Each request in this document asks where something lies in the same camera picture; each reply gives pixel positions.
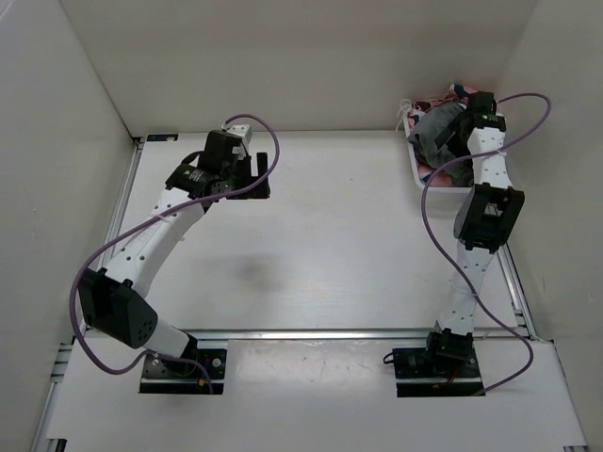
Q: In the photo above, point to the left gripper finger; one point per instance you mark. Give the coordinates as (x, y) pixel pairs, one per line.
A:
(258, 192)
(262, 165)

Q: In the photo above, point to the pink patterned shorts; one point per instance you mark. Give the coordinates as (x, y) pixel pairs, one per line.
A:
(456, 93)

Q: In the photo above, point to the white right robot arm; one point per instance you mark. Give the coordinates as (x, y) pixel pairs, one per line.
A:
(482, 225)

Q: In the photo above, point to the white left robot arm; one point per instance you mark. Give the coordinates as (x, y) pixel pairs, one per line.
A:
(113, 298)

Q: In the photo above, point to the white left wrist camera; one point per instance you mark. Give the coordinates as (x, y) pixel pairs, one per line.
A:
(244, 131)

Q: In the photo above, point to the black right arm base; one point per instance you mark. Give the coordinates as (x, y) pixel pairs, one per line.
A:
(417, 377)

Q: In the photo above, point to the white plastic basket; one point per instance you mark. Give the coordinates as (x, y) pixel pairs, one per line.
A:
(422, 173)

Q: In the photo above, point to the grey shorts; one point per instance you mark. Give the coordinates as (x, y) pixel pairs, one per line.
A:
(435, 138)

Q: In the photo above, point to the black label sticker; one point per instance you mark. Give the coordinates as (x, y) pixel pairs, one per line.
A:
(162, 137)

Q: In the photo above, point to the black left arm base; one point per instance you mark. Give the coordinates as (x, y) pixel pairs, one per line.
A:
(159, 377)

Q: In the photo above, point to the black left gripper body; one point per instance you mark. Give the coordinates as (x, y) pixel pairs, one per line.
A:
(239, 175)

